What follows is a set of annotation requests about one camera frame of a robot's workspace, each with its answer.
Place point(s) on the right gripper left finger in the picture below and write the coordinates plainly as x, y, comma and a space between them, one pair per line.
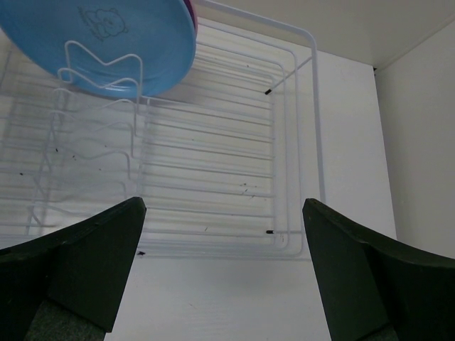
68, 285

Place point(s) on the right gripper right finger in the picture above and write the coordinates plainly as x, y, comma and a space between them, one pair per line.
374, 287

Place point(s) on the blue plate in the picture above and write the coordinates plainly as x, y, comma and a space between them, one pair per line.
105, 47

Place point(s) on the pink plate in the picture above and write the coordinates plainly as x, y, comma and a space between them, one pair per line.
192, 12

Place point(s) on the white wire dish rack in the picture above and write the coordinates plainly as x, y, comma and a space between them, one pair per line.
224, 160

